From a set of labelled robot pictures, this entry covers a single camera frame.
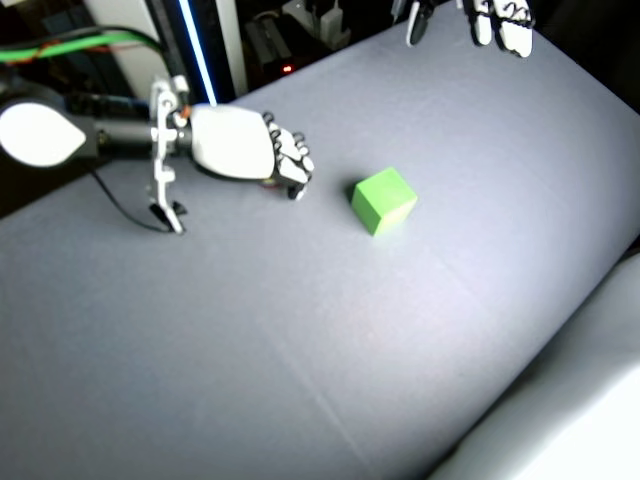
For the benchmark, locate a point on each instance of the black box with red light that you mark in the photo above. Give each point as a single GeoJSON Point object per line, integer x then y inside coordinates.
{"type": "Point", "coordinates": [280, 70]}

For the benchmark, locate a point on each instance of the blue light strip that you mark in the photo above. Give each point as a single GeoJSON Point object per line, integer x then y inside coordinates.
{"type": "Point", "coordinates": [197, 50]}

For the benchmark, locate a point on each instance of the white plastic device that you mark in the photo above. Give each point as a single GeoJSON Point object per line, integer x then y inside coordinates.
{"type": "Point", "coordinates": [330, 22]}

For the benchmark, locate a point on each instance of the green cube block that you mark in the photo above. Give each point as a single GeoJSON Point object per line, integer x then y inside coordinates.
{"type": "Point", "coordinates": [382, 200]}

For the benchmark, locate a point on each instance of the white pillar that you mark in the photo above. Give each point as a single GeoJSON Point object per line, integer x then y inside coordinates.
{"type": "Point", "coordinates": [125, 15]}

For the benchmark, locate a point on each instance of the grey table cloth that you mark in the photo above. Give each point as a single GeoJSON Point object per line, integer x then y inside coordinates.
{"type": "Point", "coordinates": [320, 325]}

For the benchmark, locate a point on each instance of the white rounded shell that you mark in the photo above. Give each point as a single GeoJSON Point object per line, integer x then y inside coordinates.
{"type": "Point", "coordinates": [565, 400]}

